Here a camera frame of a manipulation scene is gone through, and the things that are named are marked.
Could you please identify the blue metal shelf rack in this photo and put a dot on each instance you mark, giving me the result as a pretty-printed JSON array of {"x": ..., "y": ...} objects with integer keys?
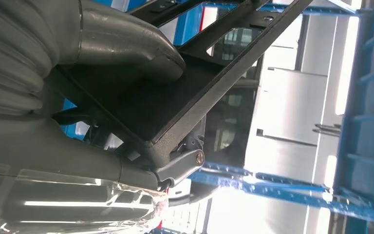
[{"x": 271, "y": 190}]

